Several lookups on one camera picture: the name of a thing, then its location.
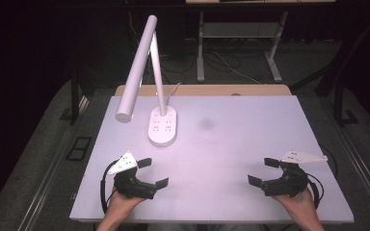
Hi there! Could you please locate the metal floor rail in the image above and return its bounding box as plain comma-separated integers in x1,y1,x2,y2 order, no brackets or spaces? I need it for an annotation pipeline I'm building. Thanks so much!
16,95,91,231
320,95,370,225

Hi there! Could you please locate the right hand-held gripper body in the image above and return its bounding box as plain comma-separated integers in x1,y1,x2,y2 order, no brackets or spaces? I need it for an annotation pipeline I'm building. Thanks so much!
259,149,329,198

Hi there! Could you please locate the person's left hand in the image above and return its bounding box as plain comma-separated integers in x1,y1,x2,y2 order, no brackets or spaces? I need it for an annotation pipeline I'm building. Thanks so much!
103,188,146,220

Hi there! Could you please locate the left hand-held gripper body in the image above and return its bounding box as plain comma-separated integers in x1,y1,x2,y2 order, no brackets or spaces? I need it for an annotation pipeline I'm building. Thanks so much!
106,150,159,200

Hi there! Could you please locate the black metal stand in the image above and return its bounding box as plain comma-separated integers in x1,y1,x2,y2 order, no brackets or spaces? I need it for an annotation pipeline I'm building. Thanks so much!
60,63,94,126
289,14,370,127

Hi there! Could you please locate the grey metal desk frame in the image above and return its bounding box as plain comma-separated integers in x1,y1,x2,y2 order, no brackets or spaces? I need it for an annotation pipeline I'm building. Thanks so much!
196,10,290,84

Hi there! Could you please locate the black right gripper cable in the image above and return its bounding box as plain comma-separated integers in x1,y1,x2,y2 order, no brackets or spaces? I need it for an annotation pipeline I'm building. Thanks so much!
305,172,326,210

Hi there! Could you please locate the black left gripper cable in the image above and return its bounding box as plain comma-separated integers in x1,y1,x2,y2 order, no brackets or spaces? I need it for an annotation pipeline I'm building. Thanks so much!
99,160,120,215

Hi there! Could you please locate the black floor socket panel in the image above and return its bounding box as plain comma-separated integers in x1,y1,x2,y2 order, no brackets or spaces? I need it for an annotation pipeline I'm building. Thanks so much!
65,136,93,162

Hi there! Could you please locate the white desk lamp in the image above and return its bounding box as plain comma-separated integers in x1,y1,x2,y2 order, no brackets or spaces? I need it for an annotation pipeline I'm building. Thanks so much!
115,14,178,148

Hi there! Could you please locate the white lamp cable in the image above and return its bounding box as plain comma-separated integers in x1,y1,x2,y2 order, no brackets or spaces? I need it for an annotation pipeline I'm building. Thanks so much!
165,82,182,108

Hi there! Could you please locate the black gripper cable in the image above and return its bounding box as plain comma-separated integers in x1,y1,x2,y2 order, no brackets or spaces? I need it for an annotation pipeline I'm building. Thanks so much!
305,172,326,210
99,160,120,215

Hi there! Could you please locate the person's right hand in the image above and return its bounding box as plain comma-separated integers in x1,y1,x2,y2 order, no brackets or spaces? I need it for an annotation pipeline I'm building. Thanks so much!
271,187,318,218

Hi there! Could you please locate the white floor cable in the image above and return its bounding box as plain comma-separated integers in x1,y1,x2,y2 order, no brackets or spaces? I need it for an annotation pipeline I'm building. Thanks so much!
210,50,262,86

